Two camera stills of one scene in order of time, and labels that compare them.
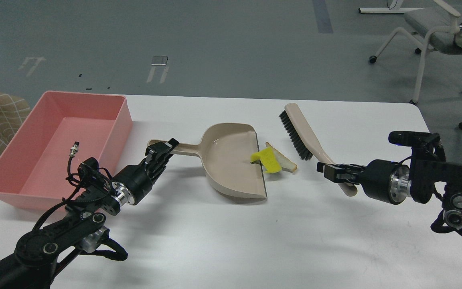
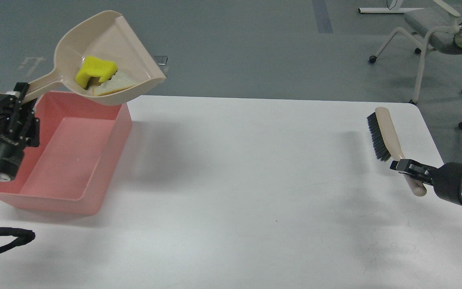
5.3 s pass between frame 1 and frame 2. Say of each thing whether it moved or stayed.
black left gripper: moved
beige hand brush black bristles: moved
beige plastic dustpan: moved
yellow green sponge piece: moved
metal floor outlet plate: stayed
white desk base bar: stayed
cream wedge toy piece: moved
